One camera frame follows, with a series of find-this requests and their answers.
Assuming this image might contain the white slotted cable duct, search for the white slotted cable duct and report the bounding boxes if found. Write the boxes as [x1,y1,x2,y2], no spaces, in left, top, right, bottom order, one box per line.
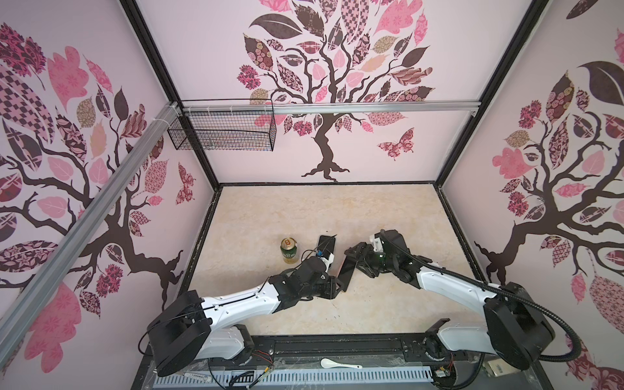
[153,367,433,389]

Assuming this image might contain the green gold drink can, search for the green gold drink can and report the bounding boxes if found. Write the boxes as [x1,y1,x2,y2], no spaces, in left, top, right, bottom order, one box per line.
[280,237,297,264]

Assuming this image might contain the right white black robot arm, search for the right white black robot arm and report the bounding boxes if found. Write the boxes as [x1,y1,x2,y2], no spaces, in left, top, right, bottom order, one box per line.
[343,230,555,371]

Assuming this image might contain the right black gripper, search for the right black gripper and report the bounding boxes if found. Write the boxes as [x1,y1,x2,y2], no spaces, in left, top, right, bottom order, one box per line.
[344,241,397,276]

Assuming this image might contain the grey aluminium rail back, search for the grey aluminium rail back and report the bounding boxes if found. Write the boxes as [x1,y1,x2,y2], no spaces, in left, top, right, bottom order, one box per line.
[183,100,481,115]

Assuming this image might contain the black corrugated cable hose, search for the black corrugated cable hose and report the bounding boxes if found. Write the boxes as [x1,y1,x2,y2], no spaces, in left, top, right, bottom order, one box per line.
[389,238,583,362]

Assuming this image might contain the grey aluminium rail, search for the grey aluminium rail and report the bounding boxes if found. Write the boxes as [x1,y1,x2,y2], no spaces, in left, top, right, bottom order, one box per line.
[183,100,481,115]
[1,102,180,365]

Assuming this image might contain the black wire basket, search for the black wire basket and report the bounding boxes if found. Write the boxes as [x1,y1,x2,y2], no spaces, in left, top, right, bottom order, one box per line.
[167,97,277,152]

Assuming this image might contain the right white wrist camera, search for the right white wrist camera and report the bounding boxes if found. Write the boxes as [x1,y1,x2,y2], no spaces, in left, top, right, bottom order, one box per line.
[369,235,384,253]

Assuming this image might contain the grey aluminium rail left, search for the grey aluminium rail left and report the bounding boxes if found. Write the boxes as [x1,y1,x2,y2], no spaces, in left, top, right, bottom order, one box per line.
[1,102,180,365]

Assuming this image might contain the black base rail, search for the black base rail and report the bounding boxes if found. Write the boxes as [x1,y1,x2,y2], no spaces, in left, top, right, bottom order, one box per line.
[145,330,488,364]

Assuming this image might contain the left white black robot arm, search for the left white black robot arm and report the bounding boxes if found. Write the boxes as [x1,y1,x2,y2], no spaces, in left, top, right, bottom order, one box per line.
[146,256,344,377]

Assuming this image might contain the white plastic spoon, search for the white plastic spoon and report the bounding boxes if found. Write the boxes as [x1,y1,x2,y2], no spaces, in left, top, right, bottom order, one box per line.
[320,358,363,370]

